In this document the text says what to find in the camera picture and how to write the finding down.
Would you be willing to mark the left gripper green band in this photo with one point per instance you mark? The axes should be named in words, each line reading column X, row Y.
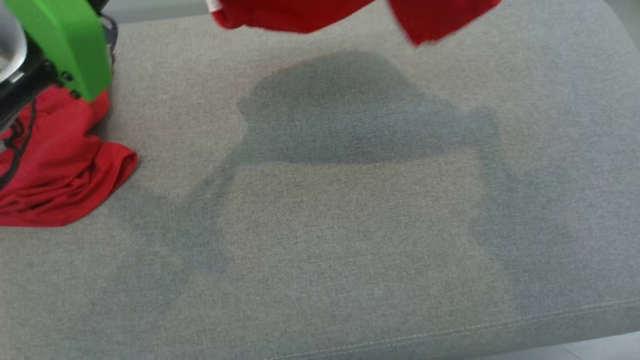
column 65, row 40

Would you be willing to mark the red garment white stripe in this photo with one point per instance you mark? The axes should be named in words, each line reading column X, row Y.
column 60, row 175

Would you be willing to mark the grey fabric sofa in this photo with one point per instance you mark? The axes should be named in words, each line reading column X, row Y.
column 350, row 225

